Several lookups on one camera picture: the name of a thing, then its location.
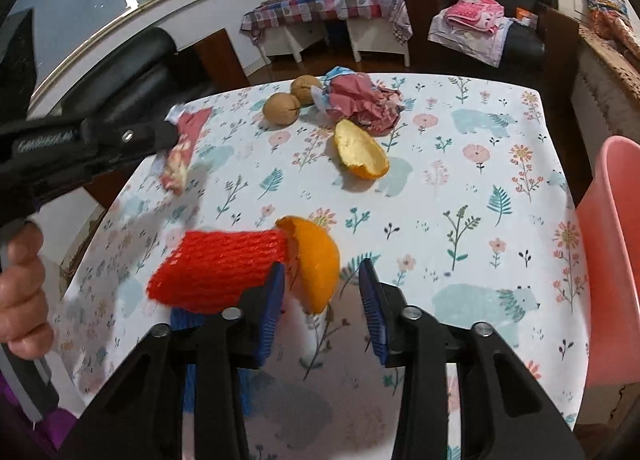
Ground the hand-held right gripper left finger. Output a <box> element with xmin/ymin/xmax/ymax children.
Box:
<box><xmin>60</xmin><ymin>262</ymin><xmax>287</xmax><ymax>460</ymax></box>

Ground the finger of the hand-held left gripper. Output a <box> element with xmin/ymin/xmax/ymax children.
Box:
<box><xmin>82</xmin><ymin>117</ymin><xmax>180</xmax><ymax>167</ymax></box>

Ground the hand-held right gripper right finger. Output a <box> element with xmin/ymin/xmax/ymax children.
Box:
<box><xmin>358</xmin><ymin>258</ymin><xmax>586</xmax><ymax>460</ymax></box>

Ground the red snack wrapper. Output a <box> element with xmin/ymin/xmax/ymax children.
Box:
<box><xmin>159</xmin><ymin>106</ymin><xmax>215</xmax><ymax>191</ymax></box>

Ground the orange peel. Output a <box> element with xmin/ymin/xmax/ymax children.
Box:
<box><xmin>275</xmin><ymin>216</ymin><xmax>341</xmax><ymax>316</ymax></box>
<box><xmin>334</xmin><ymin>119</ymin><xmax>391</xmax><ymax>180</ymax></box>

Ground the red foam net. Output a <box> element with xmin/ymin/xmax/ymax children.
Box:
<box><xmin>146</xmin><ymin>227</ymin><xmax>288</xmax><ymax>313</ymax></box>

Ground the pink plastic bucket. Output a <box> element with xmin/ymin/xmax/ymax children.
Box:
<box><xmin>575</xmin><ymin>136</ymin><xmax>640</xmax><ymax>423</ymax></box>

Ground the person's left hand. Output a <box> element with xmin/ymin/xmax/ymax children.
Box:
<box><xmin>0</xmin><ymin>225</ymin><xmax>54</xmax><ymax>361</ymax></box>

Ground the black leather sofa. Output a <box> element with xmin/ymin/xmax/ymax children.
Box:
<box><xmin>30</xmin><ymin>26</ymin><xmax>251</xmax><ymax>213</ymax></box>

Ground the blue foam net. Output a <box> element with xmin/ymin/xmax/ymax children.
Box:
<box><xmin>170</xmin><ymin>309</ymin><xmax>253</xmax><ymax>416</ymax></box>

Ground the floral bear tablecloth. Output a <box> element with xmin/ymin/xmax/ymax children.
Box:
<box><xmin>52</xmin><ymin>72</ymin><xmax>593</xmax><ymax>460</ymax></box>

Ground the brown walnut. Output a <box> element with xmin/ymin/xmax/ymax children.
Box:
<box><xmin>263</xmin><ymin>93</ymin><xmax>302</xmax><ymax>127</ymax></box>
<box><xmin>291</xmin><ymin>75</ymin><xmax>323</xmax><ymax>106</ymax></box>

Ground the white desk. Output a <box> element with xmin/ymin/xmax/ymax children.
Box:
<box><xmin>260</xmin><ymin>20</ymin><xmax>408</xmax><ymax>65</ymax></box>

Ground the blue white crumpled wrapper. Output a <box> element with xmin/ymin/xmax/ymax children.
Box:
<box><xmin>311</xmin><ymin>66</ymin><xmax>353</xmax><ymax>113</ymax></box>

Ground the crumpled red paper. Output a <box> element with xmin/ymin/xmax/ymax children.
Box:
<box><xmin>325</xmin><ymin>74</ymin><xmax>405</xmax><ymax>136</ymax></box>

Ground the checked tablecloth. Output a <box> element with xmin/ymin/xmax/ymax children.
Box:
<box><xmin>240</xmin><ymin>0</ymin><xmax>413</xmax><ymax>46</ymax></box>

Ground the person's purple clothing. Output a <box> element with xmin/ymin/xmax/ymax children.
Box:
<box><xmin>0</xmin><ymin>370</ymin><xmax>83</xmax><ymax>453</ymax></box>

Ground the pale printed cloth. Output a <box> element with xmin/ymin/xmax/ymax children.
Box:
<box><xmin>427</xmin><ymin>10</ymin><xmax>516</xmax><ymax>68</ymax></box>

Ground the pink blanket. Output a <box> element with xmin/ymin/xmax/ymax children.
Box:
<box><xmin>444</xmin><ymin>0</ymin><xmax>506</xmax><ymax>35</ymax></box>

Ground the brown floral blanket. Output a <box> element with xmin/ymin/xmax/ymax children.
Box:
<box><xmin>577</xmin><ymin>25</ymin><xmax>640</xmax><ymax>101</ymax></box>

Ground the orange dotted quilt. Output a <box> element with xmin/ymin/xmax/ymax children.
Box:
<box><xmin>592</xmin><ymin>10</ymin><xmax>640</xmax><ymax>58</ymax></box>

